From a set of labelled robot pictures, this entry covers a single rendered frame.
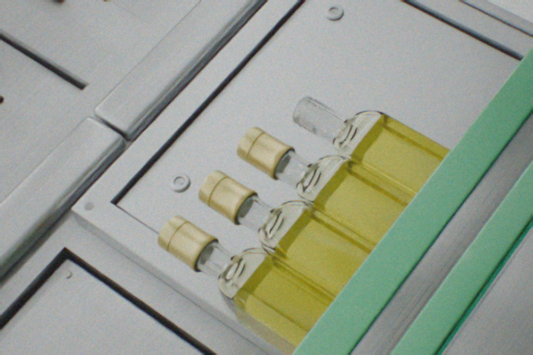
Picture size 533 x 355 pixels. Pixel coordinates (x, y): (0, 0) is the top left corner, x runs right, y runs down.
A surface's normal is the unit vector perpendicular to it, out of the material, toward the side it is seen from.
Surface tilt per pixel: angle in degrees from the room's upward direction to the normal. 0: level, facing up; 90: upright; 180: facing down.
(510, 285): 90
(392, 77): 90
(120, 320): 91
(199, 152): 90
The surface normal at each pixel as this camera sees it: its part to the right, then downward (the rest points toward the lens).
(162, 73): -0.06, -0.52
